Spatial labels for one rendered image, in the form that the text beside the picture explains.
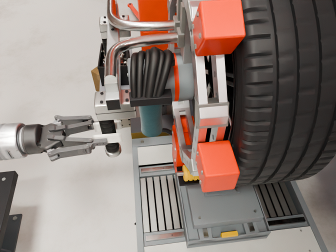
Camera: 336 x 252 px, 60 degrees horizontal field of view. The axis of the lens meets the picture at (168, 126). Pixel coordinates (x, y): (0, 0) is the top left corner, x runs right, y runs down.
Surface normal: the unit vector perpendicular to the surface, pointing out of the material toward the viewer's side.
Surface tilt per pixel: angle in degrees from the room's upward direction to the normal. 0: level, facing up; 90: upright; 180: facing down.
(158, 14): 90
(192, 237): 0
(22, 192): 0
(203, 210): 0
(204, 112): 45
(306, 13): 32
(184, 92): 87
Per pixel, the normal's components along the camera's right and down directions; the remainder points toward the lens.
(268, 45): 0.08, 0.02
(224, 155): 0.00, -0.65
